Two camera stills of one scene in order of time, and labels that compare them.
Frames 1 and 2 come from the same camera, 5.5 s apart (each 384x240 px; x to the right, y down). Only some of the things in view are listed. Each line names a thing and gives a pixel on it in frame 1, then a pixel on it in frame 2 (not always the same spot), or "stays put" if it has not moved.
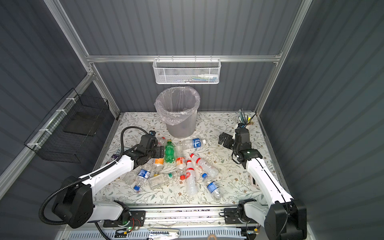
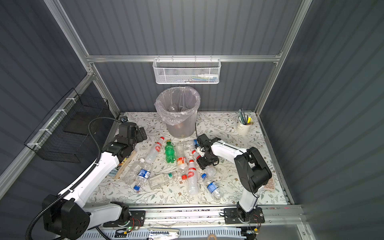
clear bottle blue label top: [192, 144] stays put
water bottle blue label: [143, 175] stays put
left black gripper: [159, 151] -> [140, 137]
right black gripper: [229, 138] -> [202, 164]
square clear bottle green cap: [159, 180] stays put
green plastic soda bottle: [169, 152] stays put
